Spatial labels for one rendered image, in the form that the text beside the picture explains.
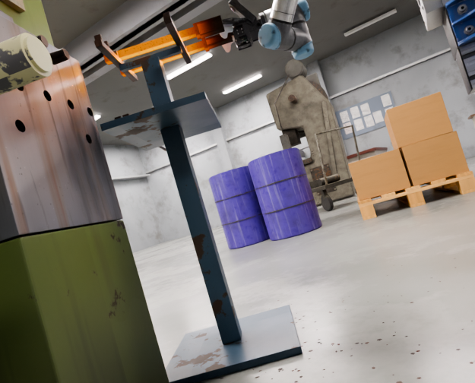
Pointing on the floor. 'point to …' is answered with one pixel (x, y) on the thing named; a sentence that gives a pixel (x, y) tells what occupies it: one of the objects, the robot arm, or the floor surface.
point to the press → (311, 127)
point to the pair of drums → (265, 200)
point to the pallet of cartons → (413, 158)
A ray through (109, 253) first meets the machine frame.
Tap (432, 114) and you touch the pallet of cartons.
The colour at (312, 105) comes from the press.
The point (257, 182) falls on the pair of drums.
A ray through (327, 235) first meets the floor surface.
